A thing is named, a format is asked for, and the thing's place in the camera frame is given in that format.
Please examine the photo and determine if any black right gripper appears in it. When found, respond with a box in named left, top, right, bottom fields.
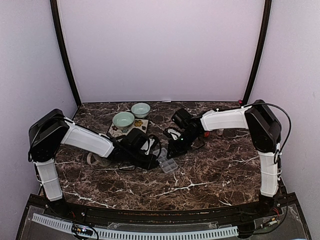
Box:
left=166, top=130, right=199, bottom=160

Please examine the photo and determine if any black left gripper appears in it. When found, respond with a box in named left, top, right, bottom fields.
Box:
left=126, top=148, right=158, bottom=171

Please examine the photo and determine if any clear plastic pill organizer box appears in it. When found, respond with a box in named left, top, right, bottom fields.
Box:
left=152, top=147, right=178, bottom=174

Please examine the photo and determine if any orange bottle with grey lid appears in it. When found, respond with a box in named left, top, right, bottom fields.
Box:
left=203, top=131, right=210, bottom=138

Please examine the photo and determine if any small white pill bottle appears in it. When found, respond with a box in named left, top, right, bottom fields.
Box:
left=216, top=129, right=224, bottom=136

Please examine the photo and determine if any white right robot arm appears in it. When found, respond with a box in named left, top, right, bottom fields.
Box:
left=167, top=99, right=286, bottom=217

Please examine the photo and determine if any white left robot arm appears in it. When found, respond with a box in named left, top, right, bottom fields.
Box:
left=27, top=108, right=160, bottom=218

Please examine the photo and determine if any square floral ceramic plate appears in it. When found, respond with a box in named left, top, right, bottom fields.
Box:
left=108, top=118, right=149, bottom=138

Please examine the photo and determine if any teal striped ceramic bowl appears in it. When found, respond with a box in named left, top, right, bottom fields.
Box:
left=112, top=111, right=135, bottom=131

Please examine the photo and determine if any beige printed ceramic mug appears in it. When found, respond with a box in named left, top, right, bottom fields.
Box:
left=86, top=152, right=111, bottom=168

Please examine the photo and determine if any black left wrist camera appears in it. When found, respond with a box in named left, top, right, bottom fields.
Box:
left=124, top=128, right=150, bottom=151

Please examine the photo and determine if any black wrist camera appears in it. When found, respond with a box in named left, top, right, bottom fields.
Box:
left=124, top=128, right=150, bottom=151
left=171, top=108, right=192, bottom=130

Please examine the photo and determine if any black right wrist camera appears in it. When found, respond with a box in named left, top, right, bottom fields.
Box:
left=171, top=108, right=192, bottom=130

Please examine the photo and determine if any white slotted cable duct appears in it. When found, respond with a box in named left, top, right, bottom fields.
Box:
left=31, top=213, right=239, bottom=240

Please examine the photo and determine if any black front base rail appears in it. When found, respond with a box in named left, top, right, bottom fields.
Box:
left=24, top=192, right=298, bottom=226

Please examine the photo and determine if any black right frame post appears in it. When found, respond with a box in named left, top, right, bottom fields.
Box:
left=242, top=0, right=272, bottom=105

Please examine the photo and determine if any black frame post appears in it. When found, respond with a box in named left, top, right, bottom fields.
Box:
left=49, top=0, right=82, bottom=108
left=242, top=0, right=272, bottom=105

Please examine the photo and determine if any black left frame post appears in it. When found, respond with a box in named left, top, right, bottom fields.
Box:
left=49, top=0, right=82, bottom=108

